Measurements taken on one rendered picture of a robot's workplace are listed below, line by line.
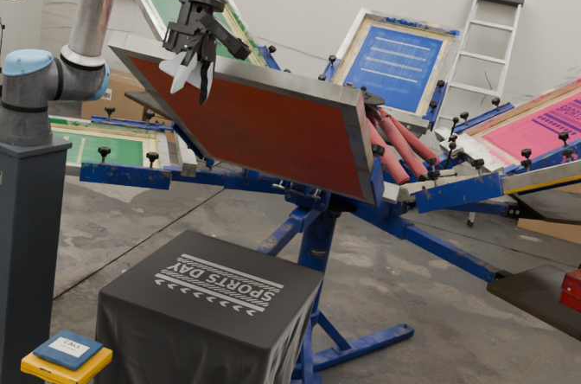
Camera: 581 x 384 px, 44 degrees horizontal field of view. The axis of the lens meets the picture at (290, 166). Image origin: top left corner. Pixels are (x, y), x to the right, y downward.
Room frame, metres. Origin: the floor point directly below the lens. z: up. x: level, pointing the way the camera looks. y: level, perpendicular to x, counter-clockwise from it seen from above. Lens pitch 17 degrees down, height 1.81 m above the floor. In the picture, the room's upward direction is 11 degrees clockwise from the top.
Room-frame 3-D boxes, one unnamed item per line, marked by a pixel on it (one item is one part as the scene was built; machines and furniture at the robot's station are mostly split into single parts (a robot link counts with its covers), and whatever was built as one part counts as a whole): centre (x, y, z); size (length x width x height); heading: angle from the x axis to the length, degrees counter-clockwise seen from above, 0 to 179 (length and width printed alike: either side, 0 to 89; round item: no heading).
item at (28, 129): (1.81, 0.72, 1.25); 0.15 x 0.15 x 0.10
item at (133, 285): (1.71, 0.12, 0.95); 0.48 x 0.44 x 0.01; 165
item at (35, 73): (1.81, 0.71, 1.37); 0.13 x 0.12 x 0.14; 132
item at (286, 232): (2.18, -0.01, 0.89); 1.24 x 0.06 x 0.06; 165
